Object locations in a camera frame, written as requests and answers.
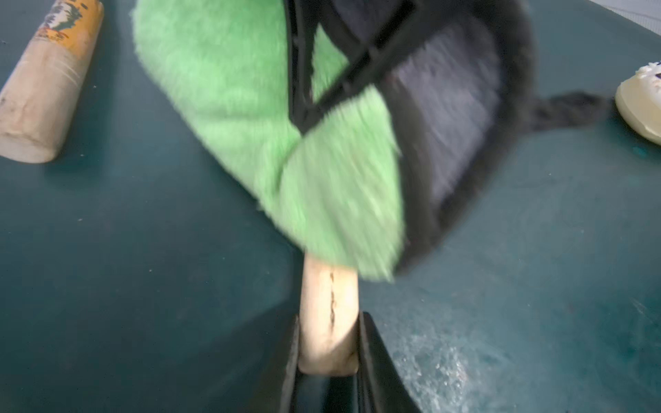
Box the small sickle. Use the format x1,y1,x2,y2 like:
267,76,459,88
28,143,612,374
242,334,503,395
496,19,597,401
298,254,359,377
1,0,104,163

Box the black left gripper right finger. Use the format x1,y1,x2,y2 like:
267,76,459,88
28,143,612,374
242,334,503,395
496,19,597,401
357,311,421,413

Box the white frosted donut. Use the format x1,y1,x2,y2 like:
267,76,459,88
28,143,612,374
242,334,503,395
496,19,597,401
615,62,661,146

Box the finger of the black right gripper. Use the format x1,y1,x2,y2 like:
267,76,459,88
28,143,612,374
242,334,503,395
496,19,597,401
283,1,439,134

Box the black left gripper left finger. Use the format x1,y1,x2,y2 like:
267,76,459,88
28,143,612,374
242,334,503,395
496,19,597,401
247,315,300,413

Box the green and black rag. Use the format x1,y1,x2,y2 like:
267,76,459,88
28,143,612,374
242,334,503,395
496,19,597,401
133,1,614,280

